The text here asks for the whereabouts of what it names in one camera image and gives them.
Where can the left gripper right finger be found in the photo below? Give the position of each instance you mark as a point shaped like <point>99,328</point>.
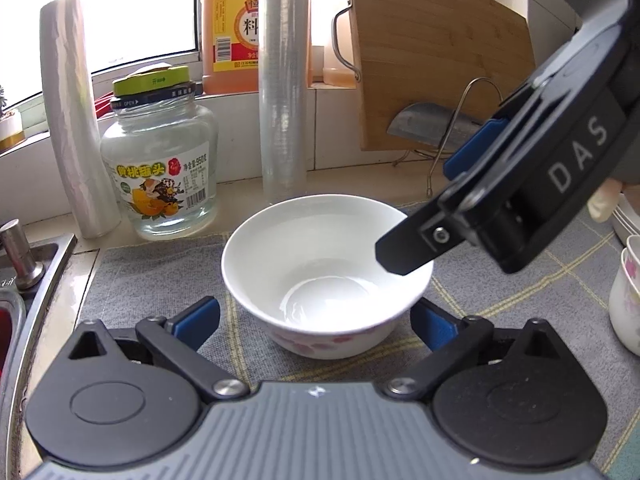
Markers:
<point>502,391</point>

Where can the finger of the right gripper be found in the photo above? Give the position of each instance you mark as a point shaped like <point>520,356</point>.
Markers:
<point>426,234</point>
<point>465,157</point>

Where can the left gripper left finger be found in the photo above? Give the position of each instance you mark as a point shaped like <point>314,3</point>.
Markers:
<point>138,389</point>

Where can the white fruit plate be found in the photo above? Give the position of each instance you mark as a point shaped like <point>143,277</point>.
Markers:
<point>625,221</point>

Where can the white bowl pink flowers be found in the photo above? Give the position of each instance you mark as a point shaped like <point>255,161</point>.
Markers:
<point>305,270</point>

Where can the right hand white glove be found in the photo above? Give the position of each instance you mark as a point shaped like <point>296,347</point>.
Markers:
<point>603,202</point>

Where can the grey teal table mat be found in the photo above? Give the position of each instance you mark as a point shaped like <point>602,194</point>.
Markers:
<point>568,285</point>

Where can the bamboo cutting board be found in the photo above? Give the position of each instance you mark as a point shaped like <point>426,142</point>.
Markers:
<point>411,51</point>

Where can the stainless steel sink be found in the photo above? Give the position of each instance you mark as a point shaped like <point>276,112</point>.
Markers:
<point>29,276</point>

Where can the glass jar peach label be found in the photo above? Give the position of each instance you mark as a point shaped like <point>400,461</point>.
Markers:
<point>161,153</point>

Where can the clear cling film roll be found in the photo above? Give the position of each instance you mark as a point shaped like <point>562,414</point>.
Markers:
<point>282,58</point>

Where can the white plastic bag roll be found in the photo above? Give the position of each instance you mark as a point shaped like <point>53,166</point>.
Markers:
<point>74,133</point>

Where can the orange cooking wine jug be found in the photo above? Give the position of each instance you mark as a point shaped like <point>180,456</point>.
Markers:
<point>229,46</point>

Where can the steel kitchen knife black handle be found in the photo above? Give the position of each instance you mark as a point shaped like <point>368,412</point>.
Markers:
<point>428,123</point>

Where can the steel wire rack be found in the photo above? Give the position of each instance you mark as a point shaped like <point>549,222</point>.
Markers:
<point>437,153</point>

